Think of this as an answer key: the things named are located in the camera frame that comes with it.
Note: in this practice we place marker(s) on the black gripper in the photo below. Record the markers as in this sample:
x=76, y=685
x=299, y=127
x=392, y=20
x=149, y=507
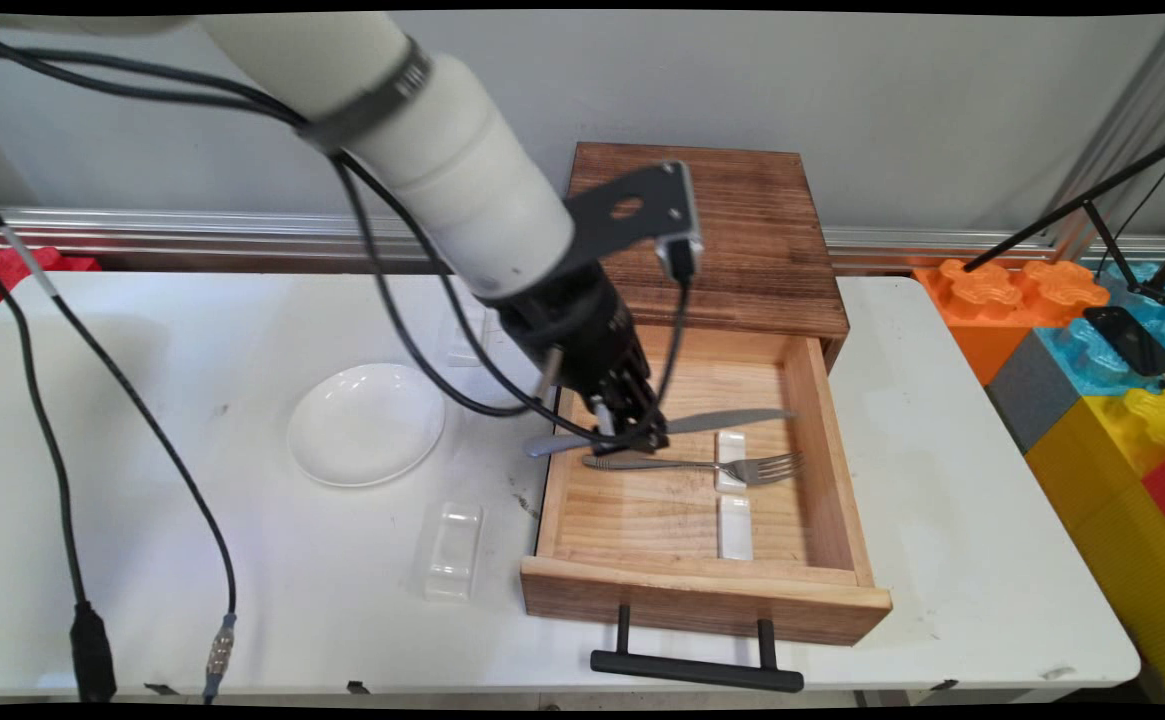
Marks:
x=572, y=320

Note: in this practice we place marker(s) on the silver serrated table knife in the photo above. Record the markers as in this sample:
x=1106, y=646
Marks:
x=732, y=418

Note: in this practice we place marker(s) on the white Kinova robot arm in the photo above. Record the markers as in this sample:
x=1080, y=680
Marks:
x=462, y=170

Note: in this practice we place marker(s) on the white ceramic cutlery rest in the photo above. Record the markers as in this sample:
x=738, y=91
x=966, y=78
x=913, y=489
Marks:
x=735, y=530
x=454, y=560
x=732, y=445

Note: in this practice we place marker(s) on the light wooden drawer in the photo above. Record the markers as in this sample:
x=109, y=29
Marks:
x=662, y=520

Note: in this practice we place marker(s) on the silver fork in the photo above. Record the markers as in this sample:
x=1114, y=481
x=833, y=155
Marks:
x=762, y=467

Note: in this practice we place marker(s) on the dark wooden cabinet box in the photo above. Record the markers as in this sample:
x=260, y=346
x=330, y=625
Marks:
x=762, y=240

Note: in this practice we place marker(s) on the white round plate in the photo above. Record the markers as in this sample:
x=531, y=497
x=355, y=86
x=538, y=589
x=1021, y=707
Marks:
x=367, y=425

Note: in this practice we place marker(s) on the orange toy block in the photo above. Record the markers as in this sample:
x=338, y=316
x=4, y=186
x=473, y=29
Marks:
x=982, y=300

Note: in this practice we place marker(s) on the grey toy block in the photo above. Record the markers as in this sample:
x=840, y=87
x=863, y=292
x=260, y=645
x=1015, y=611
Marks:
x=1032, y=390

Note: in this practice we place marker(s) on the blue toy block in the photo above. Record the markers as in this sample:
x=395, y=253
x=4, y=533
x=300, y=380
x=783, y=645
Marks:
x=1092, y=360

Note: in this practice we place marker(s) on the black tripod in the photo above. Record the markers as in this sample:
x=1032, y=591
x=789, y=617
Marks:
x=1082, y=205

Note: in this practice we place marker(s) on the black smartphone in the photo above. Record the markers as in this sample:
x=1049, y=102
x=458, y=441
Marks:
x=1132, y=340

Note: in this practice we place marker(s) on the red toy block studded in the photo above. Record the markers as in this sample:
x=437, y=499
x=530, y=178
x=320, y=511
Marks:
x=2, y=275

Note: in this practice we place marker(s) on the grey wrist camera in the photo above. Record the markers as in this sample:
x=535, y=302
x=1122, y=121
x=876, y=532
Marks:
x=680, y=255

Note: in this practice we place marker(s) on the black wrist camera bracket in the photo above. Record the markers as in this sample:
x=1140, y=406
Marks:
x=632, y=210

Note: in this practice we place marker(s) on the aluminium rail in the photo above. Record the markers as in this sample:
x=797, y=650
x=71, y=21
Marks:
x=242, y=235

